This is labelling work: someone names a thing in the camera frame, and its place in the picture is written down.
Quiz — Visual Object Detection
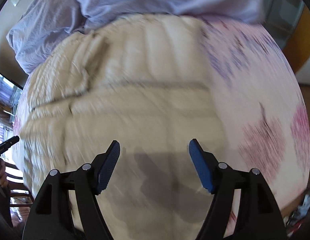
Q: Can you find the cream puffer down jacket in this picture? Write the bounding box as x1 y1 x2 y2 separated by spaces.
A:
20 15 226 239

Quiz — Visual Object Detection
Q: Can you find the person's left hand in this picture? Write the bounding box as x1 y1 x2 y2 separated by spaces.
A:
0 158 8 188

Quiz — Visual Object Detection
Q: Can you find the dark wooden chair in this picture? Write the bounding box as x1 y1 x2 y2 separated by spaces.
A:
4 161 34 207

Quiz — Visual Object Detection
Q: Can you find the floral pink purple bedsheet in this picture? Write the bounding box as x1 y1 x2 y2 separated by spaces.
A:
12 19 310 208

